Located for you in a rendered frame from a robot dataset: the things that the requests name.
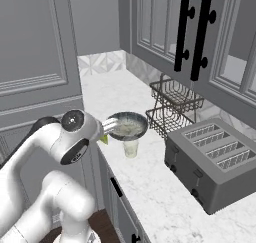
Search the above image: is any dark grey ice bowl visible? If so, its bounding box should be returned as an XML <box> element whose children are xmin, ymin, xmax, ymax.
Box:
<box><xmin>107</xmin><ymin>111</ymin><xmax>149</xmax><ymax>142</ymax></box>

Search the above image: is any grey panelled fridge door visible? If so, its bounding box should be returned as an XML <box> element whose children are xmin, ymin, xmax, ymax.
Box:
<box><xmin>0</xmin><ymin>0</ymin><xmax>84</xmax><ymax>114</ymax></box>

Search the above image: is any black drawer handle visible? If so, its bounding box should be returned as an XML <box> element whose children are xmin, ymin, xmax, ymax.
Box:
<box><xmin>109</xmin><ymin>176</ymin><xmax>124</xmax><ymax>199</ymax></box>

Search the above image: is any glass of lemonade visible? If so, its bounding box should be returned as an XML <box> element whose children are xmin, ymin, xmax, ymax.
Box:
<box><xmin>122</xmin><ymin>139</ymin><xmax>140</xmax><ymax>160</ymax></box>

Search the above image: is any grey four-slot toaster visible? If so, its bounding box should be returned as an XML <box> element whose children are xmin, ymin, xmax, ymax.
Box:
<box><xmin>163</xmin><ymin>117</ymin><xmax>256</xmax><ymax>216</ymax></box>

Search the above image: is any grey base cupboard drawer front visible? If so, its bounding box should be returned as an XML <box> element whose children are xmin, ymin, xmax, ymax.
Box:
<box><xmin>97</xmin><ymin>146</ymin><xmax>151</xmax><ymax>243</ymax></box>

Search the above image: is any dark two-tier wire stand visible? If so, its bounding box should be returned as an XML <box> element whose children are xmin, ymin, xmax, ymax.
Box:
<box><xmin>145</xmin><ymin>72</ymin><xmax>205</xmax><ymax>142</ymax></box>

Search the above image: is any grey glazed wall cupboard door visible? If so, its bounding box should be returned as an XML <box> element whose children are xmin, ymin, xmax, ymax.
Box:
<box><xmin>130</xmin><ymin>0</ymin><xmax>201</xmax><ymax>89</ymax></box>
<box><xmin>192</xmin><ymin>0</ymin><xmax>256</xmax><ymax>130</ymax></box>

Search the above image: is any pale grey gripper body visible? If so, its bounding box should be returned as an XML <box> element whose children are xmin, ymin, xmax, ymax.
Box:
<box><xmin>101</xmin><ymin>117</ymin><xmax>120</xmax><ymax>137</ymax></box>

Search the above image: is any black cupboard door handle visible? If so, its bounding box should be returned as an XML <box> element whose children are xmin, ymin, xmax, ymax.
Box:
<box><xmin>173</xmin><ymin>0</ymin><xmax>196</xmax><ymax>73</ymax></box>
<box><xmin>189</xmin><ymin>0</ymin><xmax>217</xmax><ymax>82</ymax></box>

